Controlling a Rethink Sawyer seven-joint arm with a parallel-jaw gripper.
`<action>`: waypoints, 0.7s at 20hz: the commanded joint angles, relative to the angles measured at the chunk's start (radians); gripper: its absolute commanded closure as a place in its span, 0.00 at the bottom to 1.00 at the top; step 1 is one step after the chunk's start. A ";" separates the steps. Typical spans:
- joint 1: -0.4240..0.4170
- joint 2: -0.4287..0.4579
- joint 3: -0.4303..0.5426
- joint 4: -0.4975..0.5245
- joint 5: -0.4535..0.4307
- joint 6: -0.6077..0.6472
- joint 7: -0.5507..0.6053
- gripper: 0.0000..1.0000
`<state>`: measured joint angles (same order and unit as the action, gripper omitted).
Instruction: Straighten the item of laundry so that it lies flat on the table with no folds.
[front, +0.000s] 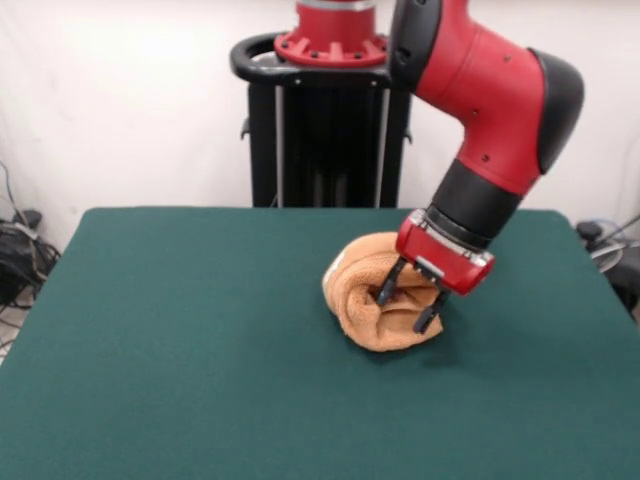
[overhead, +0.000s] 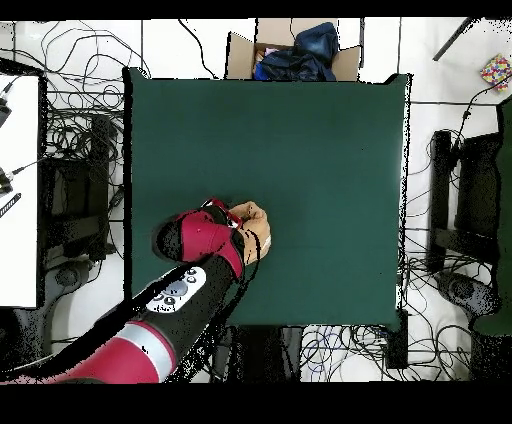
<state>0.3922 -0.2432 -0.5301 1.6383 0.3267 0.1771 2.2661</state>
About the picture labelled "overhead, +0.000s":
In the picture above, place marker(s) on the orange terry towel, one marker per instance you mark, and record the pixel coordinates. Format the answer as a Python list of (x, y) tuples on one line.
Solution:
[(258, 230)]

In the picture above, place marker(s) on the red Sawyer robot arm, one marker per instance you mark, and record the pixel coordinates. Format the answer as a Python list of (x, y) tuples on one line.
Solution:
[(208, 236)]

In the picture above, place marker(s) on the multicoloured patterned item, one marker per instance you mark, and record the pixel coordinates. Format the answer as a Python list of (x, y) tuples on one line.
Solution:
[(496, 72)]

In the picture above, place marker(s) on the dark green table cloth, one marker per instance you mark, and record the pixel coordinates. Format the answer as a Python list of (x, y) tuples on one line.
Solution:
[(320, 180)]

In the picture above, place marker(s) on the black equipment rack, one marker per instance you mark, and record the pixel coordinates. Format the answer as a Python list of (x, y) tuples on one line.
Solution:
[(76, 192), (476, 184)]

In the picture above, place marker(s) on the brown cardboard box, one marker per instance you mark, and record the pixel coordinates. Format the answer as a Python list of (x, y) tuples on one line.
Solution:
[(240, 56)]

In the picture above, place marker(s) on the black stand foot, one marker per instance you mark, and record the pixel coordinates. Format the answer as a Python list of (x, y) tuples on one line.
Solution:
[(66, 276), (464, 294)]

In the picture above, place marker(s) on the dark blue clothing pile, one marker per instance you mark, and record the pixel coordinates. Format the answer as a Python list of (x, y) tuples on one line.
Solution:
[(308, 52)]

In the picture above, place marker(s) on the black power strip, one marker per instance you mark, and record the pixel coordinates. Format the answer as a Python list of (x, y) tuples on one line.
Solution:
[(398, 340)]

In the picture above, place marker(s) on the white side table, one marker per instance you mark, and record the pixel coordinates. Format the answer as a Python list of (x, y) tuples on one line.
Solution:
[(20, 200)]

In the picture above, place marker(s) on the black slotted bar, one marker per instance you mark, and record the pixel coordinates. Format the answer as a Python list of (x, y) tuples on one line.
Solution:
[(10, 204)]

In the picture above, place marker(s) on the black device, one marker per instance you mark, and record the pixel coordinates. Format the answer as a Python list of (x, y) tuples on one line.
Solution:
[(4, 182), (3, 110)]

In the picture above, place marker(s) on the green covered side table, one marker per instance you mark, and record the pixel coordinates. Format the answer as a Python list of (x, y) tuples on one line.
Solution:
[(506, 240)]

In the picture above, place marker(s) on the black metal bar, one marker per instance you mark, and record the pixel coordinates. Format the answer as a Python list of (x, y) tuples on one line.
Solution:
[(454, 40)]

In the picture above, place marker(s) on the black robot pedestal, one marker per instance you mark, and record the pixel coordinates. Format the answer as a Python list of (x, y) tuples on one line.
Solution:
[(260, 352)]

